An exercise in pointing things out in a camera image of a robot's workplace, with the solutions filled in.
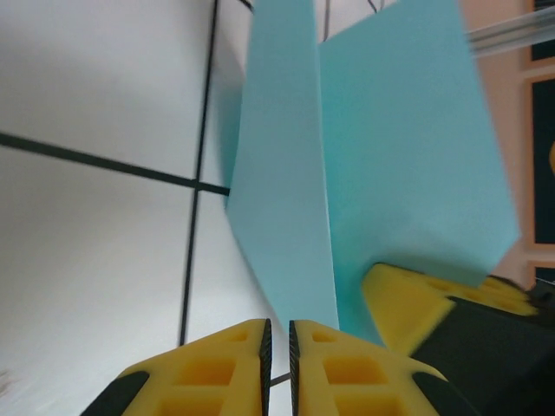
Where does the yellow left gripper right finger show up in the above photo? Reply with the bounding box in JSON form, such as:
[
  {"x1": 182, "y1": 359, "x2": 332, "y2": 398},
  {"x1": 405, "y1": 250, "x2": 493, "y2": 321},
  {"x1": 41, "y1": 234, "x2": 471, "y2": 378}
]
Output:
[{"x1": 288, "y1": 319, "x2": 478, "y2": 416}]

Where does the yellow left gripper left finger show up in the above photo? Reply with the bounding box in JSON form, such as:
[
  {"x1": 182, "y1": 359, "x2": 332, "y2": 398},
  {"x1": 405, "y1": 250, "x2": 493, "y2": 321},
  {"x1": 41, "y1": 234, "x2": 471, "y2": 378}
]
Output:
[{"x1": 86, "y1": 318, "x2": 273, "y2": 416}]

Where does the teal cloth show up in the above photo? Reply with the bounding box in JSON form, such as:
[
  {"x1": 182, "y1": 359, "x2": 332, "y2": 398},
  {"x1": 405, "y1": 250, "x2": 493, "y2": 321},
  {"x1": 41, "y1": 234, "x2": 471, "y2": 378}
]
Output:
[{"x1": 223, "y1": 0, "x2": 521, "y2": 348}]

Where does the aluminium corner post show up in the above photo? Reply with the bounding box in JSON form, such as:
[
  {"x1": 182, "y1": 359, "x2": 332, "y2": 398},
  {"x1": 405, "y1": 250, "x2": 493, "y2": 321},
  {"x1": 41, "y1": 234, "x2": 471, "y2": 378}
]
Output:
[{"x1": 463, "y1": 10, "x2": 555, "y2": 60}]

